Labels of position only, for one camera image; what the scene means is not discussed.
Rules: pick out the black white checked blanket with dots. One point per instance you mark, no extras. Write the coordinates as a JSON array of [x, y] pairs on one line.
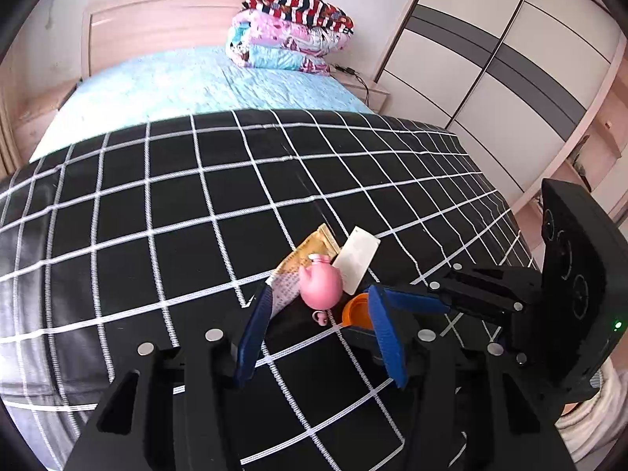
[[147, 230]]

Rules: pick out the white grey sliding wardrobe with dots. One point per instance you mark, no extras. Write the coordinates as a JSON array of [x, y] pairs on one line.
[[490, 59]]

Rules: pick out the person's right forearm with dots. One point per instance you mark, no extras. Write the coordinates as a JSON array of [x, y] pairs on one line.
[[596, 422]]

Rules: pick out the light blue bed mattress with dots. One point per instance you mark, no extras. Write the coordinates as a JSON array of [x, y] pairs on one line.
[[171, 88]]

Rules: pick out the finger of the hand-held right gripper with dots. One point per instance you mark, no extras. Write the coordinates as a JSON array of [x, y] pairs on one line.
[[422, 301], [360, 343]]

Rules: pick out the orange plastic cup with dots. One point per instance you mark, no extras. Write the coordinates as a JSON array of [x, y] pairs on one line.
[[355, 311]]

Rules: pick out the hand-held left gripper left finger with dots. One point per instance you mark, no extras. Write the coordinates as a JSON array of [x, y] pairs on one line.
[[252, 333]]

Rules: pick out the yellow packet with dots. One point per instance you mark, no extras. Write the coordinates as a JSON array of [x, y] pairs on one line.
[[306, 250]]

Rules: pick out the dark shelf ornament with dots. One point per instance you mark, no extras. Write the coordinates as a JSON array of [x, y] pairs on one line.
[[580, 159]]

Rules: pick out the wooden nightstand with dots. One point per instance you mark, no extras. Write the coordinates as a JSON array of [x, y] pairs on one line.
[[41, 113], [378, 95]]

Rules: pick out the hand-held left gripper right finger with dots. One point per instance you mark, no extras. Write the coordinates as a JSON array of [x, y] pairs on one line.
[[387, 333]]

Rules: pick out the pink folded quilt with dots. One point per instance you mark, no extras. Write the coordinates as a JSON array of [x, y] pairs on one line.
[[274, 46]]

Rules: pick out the wooden bed headboard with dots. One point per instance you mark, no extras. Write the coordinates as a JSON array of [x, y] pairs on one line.
[[147, 24]]

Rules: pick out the black power strip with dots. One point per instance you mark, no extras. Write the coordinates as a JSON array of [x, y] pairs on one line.
[[347, 69]]

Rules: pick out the pink pig toy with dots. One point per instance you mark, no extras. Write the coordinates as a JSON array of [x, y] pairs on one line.
[[321, 284]]

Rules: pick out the white card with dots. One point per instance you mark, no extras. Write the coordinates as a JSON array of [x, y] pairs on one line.
[[358, 255]]

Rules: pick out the striped red blue quilt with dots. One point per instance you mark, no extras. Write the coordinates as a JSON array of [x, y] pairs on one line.
[[299, 7]]

